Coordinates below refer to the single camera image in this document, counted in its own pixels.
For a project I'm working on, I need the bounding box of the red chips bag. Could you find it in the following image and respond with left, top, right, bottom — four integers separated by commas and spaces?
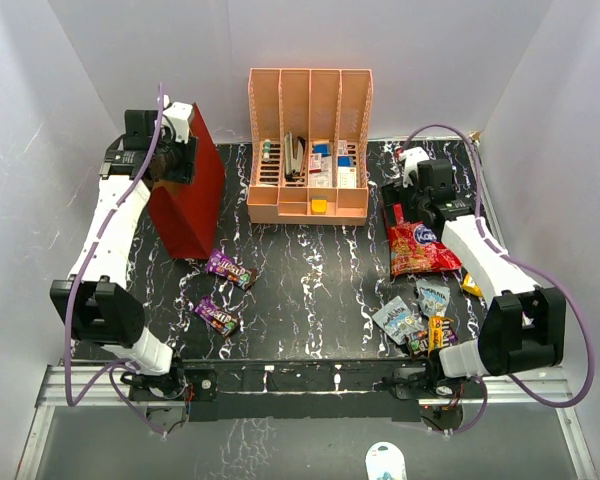
384, 203, 462, 277

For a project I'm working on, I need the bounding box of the red paper bag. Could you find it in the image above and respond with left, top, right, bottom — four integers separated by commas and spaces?
148, 104, 225, 260

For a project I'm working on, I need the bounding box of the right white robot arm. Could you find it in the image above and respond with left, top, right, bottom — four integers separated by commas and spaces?
381, 159, 566, 397

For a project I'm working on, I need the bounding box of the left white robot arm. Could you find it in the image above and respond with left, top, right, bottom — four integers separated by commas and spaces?
50, 132, 197, 399

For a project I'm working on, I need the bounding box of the white card box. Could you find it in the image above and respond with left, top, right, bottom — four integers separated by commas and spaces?
337, 155, 358, 189

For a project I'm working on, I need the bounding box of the yellow snack pack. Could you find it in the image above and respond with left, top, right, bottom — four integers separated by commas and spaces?
461, 272, 483, 298

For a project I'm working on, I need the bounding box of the light blue snack pouch right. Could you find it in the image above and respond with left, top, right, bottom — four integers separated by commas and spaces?
416, 279, 451, 318

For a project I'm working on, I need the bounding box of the light blue snack pouch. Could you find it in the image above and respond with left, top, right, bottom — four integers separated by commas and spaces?
416, 279, 451, 318
372, 296, 425, 345

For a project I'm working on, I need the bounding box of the purple candy pack upper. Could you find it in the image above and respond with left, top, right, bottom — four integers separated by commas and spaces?
205, 249, 258, 290

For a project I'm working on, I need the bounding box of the purple candy pack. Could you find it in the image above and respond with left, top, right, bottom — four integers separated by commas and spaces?
194, 296, 240, 337
205, 249, 258, 290

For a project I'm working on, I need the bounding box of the yellow eraser block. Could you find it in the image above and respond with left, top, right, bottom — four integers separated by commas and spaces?
310, 198, 328, 215

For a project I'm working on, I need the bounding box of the red white paper box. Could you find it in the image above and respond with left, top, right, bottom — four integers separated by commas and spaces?
308, 141, 333, 188

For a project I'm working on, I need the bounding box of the grey stapler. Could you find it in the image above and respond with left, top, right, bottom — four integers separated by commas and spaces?
284, 132, 306, 182

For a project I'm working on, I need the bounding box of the light blue snack pouch left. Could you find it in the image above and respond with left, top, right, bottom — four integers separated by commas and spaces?
372, 296, 425, 345

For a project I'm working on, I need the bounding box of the yellow candy pack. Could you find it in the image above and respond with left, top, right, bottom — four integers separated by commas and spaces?
428, 316, 457, 353

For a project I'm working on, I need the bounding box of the peach desk organizer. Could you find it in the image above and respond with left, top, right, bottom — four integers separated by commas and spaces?
247, 68, 373, 226

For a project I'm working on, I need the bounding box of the brown candy pack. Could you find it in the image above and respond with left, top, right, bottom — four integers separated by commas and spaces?
406, 330, 429, 359

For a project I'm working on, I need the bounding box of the purple candy pack lower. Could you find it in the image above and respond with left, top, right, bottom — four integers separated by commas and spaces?
194, 296, 240, 337

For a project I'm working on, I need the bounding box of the white oval object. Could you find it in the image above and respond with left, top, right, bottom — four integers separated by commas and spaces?
365, 441, 407, 480

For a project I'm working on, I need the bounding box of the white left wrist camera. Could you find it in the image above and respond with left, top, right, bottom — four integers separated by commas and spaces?
161, 102, 194, 145

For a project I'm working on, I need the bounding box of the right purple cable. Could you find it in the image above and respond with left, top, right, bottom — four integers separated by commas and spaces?
402, 124, 597, 435

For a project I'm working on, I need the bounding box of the purple cable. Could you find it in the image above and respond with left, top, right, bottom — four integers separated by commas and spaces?
402, 124, 597, 435
63, 82, 171, 436

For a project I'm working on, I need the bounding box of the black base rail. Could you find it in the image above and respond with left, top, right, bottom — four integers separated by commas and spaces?
122, 358, 480, 422

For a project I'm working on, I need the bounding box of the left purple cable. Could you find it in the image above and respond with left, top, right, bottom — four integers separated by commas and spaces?
63, 82, 171, 436

